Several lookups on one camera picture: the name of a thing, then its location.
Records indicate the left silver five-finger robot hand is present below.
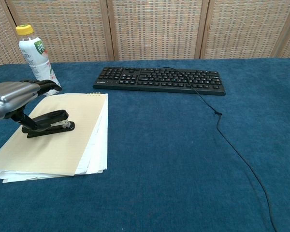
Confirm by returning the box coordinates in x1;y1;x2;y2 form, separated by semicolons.
0;79;63;130

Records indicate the black stapler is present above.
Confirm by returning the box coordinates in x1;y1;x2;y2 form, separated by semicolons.
21;109;76;139

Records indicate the cream paper notepad stack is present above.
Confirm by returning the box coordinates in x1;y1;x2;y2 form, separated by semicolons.
0;91;109;184

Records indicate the yellow-capped white drink bottle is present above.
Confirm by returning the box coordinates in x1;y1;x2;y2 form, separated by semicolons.
15;24;62;97

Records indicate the black computer keyboard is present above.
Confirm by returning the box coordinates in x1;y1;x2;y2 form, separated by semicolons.
92;66;226;96

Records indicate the blue velvet tablecloth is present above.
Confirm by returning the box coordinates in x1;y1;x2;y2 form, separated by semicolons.
0;57;290;232

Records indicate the thin black keyboard cable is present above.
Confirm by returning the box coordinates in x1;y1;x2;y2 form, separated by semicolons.
160;67;278;232

